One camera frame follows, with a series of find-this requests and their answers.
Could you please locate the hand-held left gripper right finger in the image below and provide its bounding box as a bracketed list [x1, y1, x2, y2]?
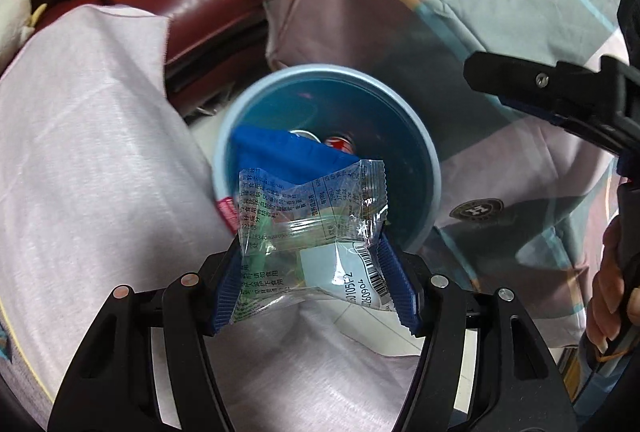
[375, 232, 578, 432]

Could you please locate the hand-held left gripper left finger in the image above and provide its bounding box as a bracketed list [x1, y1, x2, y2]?
[47, 237, 246, 432]

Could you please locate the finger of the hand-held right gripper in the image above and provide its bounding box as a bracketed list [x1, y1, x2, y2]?
[462, 52, 619, 149]

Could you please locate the clear plastic snack packet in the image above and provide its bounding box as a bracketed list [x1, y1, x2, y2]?
[231, 158, 402, 326]

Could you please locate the light blue round bin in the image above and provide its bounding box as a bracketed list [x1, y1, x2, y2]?
[212, 63, 443, 253]

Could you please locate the red drink can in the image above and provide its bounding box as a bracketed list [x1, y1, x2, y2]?
[325, 136, 357, 156]

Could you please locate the blue plastic packet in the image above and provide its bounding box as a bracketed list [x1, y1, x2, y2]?
[230, 126, 359, 194]

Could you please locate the person's right hand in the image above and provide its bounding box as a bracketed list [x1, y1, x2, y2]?
[585, 214, 640, 354]

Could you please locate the pink snack packet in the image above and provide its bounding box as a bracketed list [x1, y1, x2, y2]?
[215, 197, 242, 234]

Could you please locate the pale pink cloth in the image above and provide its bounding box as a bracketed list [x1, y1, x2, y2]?
[0, 3, 426, 432]

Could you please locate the white bird plush toy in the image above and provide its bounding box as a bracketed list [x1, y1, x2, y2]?
[0, 0, 51, 79]

